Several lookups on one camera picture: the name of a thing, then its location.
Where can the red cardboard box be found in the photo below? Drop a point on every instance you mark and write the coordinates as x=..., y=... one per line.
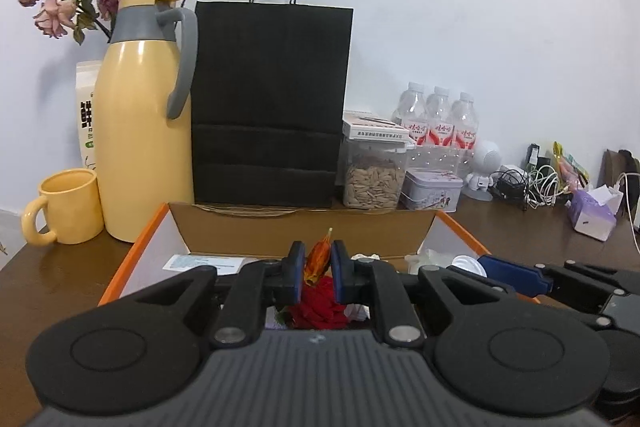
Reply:
x=300, y=227

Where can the white bottle cap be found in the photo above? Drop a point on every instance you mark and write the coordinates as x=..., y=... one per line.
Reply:
x=462, y=263

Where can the yellow green packet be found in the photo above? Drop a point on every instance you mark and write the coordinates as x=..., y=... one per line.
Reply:
x=567, y=162

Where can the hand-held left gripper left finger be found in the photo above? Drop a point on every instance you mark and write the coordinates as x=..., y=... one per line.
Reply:
x=297, y=272

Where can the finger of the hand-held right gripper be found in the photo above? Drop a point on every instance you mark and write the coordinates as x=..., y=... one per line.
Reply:
x=510, y=274

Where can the black paper bag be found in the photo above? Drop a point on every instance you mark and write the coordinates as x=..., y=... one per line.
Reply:
x=270, y=107

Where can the red fabric rose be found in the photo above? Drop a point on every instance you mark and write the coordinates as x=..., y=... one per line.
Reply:
x=320, y=307

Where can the clear jar of seeds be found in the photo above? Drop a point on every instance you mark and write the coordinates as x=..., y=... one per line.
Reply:
x=372, y=182

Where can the floral tin box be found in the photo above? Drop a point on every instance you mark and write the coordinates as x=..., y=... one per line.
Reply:
x=432, y=192

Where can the orange candy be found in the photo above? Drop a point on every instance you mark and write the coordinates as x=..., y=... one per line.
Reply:
x=319, y=262

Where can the black charger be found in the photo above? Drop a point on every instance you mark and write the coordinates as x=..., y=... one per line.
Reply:
x=536, y=154

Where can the white milk carton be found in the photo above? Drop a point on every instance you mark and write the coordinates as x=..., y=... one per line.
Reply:
x=86, y=117

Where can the purple tissue box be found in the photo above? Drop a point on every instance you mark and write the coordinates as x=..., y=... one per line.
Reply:
x=590, y=217

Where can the small white flat box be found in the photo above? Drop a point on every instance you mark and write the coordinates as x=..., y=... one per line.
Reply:
x=375, y=127

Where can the brown bag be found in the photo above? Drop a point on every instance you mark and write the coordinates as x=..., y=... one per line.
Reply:
x=630, y=167

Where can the yellow mug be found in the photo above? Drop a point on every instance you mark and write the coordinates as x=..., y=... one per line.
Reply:
x=70, y=207

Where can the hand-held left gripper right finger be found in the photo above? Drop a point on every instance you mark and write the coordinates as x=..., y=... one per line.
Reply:
x=340, y=272

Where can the yellow thermos jug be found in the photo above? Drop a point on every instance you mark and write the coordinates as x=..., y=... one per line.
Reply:
x=140, y=132

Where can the white robot toy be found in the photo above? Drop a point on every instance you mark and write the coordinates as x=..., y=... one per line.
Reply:
x=487, y=157

